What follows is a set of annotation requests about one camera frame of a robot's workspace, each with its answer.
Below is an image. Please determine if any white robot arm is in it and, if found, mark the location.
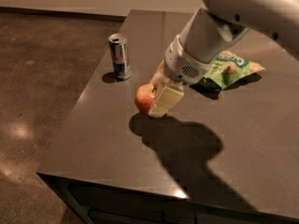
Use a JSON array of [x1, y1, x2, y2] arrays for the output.
[[148, 0, 299, 118]]

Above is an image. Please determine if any green snack bag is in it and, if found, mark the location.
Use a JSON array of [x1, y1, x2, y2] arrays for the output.
[[191, 50, 264, 91]]

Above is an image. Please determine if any silver blue drink can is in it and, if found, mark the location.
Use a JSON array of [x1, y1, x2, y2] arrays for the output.
[[108, 34, 131, 80]]

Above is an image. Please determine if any red yellow apple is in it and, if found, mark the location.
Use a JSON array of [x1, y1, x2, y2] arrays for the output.
[[135, 83, 156, 115]]

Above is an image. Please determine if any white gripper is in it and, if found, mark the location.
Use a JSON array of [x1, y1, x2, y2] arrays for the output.
[[148, 35, 212, 118]]

